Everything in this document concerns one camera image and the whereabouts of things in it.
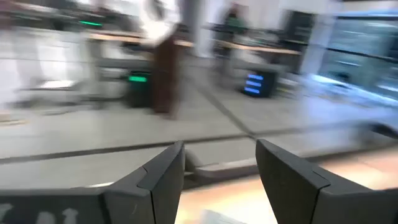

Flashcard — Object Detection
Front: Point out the folded grey cloth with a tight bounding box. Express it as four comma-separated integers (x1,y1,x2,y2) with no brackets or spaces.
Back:
185,149,259,180

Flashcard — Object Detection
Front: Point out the wooden background desk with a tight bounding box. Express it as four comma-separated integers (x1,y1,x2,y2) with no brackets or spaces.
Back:
86,30,303,57

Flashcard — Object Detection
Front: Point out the computer tower with blue lights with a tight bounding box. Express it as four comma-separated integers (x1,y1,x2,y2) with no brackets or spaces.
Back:
241,70,279,99

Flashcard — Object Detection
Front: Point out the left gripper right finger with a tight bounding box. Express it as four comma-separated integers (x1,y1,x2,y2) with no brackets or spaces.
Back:
255,139,398,224

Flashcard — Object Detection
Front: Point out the black aluminium table frame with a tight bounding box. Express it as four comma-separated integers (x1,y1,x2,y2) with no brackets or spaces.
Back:
182,169,262,190

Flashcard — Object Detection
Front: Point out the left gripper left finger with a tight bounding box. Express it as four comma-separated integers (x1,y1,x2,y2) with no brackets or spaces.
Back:
102,140,186,224

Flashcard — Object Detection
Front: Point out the green exit sign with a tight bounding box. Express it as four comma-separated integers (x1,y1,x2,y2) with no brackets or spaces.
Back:
78,19,104,27

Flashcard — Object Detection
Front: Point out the black cabinet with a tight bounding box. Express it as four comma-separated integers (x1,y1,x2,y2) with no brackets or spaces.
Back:
282,11,315,54

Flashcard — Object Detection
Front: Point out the black box with green light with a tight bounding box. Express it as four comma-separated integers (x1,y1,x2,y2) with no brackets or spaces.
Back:
126,71,154,108

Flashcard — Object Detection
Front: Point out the person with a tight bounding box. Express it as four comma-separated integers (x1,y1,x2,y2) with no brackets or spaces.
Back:
141,0,185,119
217,2,249,41

